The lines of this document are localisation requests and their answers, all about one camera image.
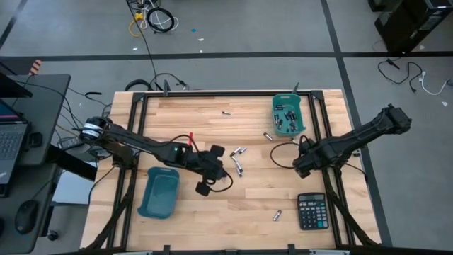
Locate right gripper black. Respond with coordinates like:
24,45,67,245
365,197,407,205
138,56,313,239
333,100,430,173
292,137,332,179

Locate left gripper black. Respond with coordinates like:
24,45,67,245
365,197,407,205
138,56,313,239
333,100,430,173
182,144,229,198

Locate black desk calculator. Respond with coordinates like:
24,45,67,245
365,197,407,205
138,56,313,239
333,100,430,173
297,192,330,232

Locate light teal plastic bin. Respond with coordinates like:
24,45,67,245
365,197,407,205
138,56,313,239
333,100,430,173
271,93,307,137

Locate dark teal plastic bin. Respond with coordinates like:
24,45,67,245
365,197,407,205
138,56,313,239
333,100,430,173
137,166,181,220

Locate black desk crossbar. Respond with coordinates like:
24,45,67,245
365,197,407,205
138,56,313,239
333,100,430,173
45,143,98,182

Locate white box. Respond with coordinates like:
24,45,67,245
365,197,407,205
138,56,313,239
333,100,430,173
52,161,98,206

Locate black power strip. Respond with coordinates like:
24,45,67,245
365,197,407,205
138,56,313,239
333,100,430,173
57,136,85,150

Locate black equipment case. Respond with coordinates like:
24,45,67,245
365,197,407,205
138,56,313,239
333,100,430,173
406,0,453,42
374,3,431,55

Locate dark grey side desk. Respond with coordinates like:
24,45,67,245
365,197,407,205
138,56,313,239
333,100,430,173
0,73,72,255

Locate small black desk device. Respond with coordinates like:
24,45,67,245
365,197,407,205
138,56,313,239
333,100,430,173
28,131,45,148

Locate black computer mouse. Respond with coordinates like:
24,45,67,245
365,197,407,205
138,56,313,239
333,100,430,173
14,198,40,235

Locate grey laptop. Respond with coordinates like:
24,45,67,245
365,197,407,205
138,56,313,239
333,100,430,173
0,98,30,198

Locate orange black striped marker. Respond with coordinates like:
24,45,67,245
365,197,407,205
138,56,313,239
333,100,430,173
29,58,44,76

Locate black monitor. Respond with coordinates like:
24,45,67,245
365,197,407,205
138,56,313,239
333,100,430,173
0,72,34,99

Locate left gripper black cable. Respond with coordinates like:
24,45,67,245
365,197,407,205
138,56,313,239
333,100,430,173
207,169,234,194

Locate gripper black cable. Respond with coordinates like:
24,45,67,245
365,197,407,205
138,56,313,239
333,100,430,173
269,141,306,170
207,169,234,194

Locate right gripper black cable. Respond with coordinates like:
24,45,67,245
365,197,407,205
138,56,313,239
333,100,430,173
269,141,306,170

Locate thin black cable with connector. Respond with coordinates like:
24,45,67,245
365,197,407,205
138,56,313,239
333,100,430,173
148,72,190,91

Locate thick black cable loop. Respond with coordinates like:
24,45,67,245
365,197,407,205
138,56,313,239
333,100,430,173
124,78,154,92

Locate black cable with plug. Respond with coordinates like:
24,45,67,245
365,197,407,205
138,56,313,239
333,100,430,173
377,57,424,94

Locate long black floor cable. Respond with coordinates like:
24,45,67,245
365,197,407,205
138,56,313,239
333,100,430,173
124,0,159,90

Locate white cable with plug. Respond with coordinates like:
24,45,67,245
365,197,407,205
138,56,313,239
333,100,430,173
418,70,453,96

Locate black coiled cable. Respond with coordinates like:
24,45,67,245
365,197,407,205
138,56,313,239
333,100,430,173
146,6,176,35

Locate white floor cable bundle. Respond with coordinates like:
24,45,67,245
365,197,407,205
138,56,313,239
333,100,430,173
139,0,180,32

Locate yellow cable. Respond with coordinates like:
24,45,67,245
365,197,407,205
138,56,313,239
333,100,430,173
128,11,147,38

